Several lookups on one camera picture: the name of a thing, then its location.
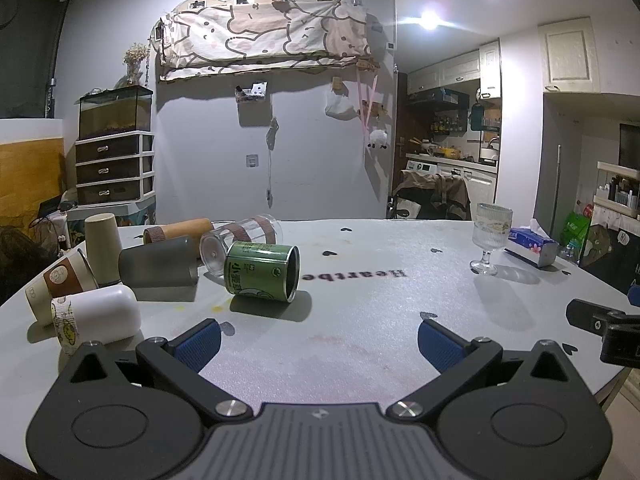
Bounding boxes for dried flower vase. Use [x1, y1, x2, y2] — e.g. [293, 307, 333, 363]
[123, 42, 149, 86]

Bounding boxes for black curtain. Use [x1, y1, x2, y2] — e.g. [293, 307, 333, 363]
[0, 0, 77, 120]

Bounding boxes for white drawer unit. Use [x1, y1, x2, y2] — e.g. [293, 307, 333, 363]
[74, 131, 156, 206]

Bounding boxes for laptop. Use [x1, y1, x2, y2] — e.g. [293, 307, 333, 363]
[36, 197, 67, 219]

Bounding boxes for pink ribbons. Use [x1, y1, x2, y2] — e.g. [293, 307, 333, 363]
[357, 66, 379, 137]

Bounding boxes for green tin cup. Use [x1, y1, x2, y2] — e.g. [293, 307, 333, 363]
[224, 241, 301, 306]

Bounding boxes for white wall cabinet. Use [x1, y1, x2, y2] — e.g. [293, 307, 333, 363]
[537, 16, 601, 94]

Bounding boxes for glass fish tank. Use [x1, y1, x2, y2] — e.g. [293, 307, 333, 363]
[78, 85, 154, 140]

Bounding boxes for tall brown cup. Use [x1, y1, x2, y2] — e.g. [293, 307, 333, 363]
[143, 217, 216, 245]

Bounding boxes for clear cup with brown sleeve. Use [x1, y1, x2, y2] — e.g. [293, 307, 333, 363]
[199, 214, 284, 277]

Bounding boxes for brown and white paper cup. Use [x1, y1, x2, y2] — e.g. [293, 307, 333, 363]
[25, 248, 99, 324]

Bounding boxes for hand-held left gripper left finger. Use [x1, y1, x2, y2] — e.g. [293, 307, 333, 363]
[57, 319, 253, 423]

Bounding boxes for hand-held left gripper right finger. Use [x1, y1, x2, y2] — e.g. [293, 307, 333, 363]
[386, 319, 583, 423]

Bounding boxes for white cup with printed band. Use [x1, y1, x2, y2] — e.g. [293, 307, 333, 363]
[50, 284, 142, 356]

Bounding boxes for grey cup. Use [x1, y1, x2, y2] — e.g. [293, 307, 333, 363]
[118, 235, 200, 289]

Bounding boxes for white kitchen upper cabinets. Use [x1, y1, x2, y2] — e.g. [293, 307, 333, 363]
[406, 39, 503, 100]

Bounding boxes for white hanging bag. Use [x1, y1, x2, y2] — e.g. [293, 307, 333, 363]
[324, 87, 357, 120]

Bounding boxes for blue tissue pack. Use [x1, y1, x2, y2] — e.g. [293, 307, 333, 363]
[504, 218, 560, 268]

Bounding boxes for black bag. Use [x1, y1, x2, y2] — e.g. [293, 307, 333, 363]
[579, 224, 640, 297]

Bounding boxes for ribbed glass goblet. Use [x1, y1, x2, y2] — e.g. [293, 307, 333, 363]
[469, 203, 515, 276]

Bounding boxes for hanging grey cable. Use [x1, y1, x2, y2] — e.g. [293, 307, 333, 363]
[266, 117, 280, 207]

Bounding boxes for white shelf with bottles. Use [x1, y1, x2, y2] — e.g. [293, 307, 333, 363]
[593, 160, 640, 218]

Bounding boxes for chair with draped cloth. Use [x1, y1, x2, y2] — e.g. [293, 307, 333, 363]
[391, 170, 472, 221]

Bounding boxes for green bag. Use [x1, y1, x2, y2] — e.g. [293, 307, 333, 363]
[559, 209, 592, 249]

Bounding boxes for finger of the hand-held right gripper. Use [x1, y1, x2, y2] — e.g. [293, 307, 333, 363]
[566, 298, 628, 333]

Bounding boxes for white washing machine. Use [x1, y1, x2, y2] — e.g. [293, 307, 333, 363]
[405, 157, 499, 222]

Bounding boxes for beige cup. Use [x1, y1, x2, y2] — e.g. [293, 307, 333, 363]
[84, 213, 124, 284]

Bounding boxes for printed blanket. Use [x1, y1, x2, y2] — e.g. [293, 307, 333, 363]
[158, 0, 374, 82]

